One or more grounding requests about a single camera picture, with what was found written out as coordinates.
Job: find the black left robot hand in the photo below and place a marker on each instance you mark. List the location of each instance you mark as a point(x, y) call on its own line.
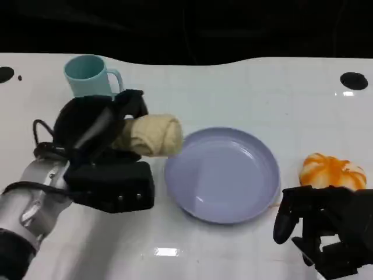
point(84, 122)

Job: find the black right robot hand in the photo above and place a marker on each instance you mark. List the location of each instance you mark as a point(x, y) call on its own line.
point(335, 213)

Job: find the orange and white toy bread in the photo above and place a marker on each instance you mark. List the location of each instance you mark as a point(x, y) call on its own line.
point(332, 172)

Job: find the pale green mug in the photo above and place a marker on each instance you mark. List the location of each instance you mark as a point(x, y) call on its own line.
point(87, 76)

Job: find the lilac plate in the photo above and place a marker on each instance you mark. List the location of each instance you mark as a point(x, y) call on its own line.
point(223, 175)

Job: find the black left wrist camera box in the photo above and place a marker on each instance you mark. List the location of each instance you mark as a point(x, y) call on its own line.
point(116, 186)

